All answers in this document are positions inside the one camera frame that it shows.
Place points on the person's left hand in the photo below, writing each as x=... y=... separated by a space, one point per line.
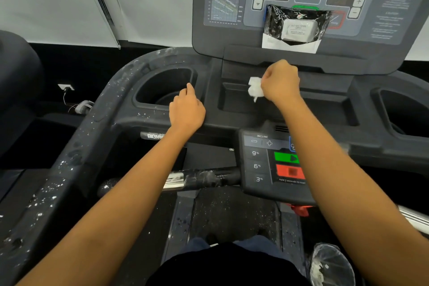
x=186 y=115

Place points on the person's right hand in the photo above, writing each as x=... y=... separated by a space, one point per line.
x=281 y=83

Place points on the person's left fingers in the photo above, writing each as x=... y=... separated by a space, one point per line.
x=187 y=94

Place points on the person's right fingers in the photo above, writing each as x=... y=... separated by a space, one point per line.
x=272 y=78

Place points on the white wipe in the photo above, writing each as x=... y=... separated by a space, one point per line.
x=254 y=87

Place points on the person's left forearm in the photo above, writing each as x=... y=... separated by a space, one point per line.
x=114 y=208

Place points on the person's right forearm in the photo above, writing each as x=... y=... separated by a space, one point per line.
x=338 y=178

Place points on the white paper sheet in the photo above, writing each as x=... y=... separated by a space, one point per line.
x=288 y=47

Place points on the white wipes pack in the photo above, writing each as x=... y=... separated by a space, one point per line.
x=299 y=30

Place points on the clear plastic bag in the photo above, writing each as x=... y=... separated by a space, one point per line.
x=276 y=22

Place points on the grey treadmill display console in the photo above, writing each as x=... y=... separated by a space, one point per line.
x=228 y=37

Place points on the black treadmill control pad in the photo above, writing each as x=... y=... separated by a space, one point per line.
x=259 y=165

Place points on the white window blind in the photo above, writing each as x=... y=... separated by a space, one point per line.
x=43 y=1
x=154 y=1

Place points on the black treadmill belt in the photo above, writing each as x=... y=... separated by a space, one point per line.
x=231 y=212

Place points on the red safety clip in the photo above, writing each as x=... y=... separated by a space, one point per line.
x=301 y=210

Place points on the blue jeans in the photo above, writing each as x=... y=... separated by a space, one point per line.
x=258 y=244

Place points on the black neighbouring machine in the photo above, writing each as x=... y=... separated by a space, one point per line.
x=18 y=84

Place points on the black shirt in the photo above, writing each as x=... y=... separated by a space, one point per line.
x=228 y=267

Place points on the bin with clear liner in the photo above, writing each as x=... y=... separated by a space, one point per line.
x=330 y=267

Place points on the silver metal bar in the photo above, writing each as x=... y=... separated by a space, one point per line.
x=414 y=218

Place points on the white wall socket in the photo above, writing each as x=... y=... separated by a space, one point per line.
x=66 y=87

